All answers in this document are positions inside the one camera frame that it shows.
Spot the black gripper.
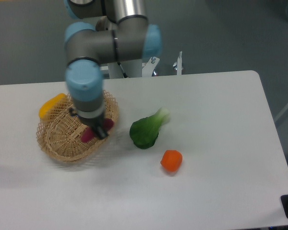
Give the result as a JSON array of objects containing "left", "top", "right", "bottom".
[{"left": 68, "top": 107, "right": 108, "bottom": 139}]

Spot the purple sweet potato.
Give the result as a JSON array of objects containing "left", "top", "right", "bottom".
[{"left": 80, "top": 118, "right": 114, "bottom": 143}]

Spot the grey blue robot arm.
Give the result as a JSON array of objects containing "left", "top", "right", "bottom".
[{"left": 64, "top": 0, "right": 162, "bottom": 139}]

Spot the woven wicker basket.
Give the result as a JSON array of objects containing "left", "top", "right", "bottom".
[{"left": 36, "top": 94, "right": 108, "bottom": 162}]

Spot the yellow pepper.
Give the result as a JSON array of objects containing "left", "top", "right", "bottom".
[{"left": 38, "top": 93, "right": 66, "bottom": 119}]

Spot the green bok choy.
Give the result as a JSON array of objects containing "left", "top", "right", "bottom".
[{"left": 129, "top": 108, "right": 170, "bottom": 150}]

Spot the orange carrot piece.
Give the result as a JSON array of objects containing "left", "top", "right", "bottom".
[{"left": 160, "top": 149, "right": 183, "bottom": 173}]

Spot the black cable on pedestal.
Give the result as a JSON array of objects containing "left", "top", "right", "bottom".
[{"left": 117, "top": 61, "right": 129, "bottom": 79}]

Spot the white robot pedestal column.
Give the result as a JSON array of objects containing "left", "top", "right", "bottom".
[{"left": 96, "top": 16, "right": 142, "bottom": 79}]

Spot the white metal mounting frame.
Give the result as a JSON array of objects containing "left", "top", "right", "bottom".
[{"left": 98, "top": 56, "right": 160, "bottom": 80}]

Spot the white bracket with bolt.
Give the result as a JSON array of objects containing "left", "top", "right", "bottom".
[{"left": 173, "top": 51, "right": 183, "bottom": 76}]

